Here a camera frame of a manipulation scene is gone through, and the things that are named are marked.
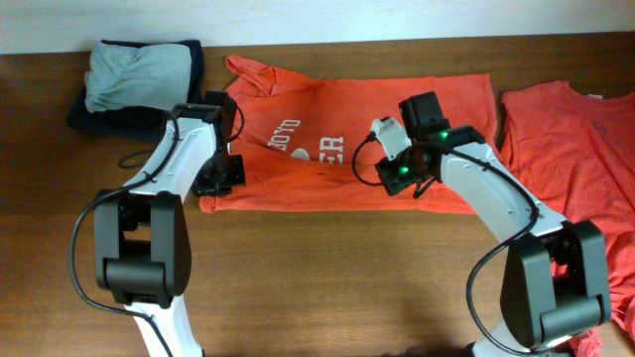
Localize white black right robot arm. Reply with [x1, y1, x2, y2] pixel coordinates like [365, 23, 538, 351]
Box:
[368, 92, 611, 356]

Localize light grey folded garment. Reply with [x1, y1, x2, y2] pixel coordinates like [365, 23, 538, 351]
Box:
[84, 42, 191, 113]

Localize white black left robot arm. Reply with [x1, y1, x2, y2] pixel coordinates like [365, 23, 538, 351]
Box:
[93, 91, 246, 356]

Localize plain orange t-shirt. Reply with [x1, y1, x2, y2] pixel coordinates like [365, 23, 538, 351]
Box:
[500, 81, 634, 336]

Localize dark navy folded garment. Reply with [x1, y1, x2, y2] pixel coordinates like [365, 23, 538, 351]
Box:
[66, 40, 204, 142]

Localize orange McKinney soccer t-shirt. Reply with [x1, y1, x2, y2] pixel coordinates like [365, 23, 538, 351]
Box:
[199, 56, 498, 214]

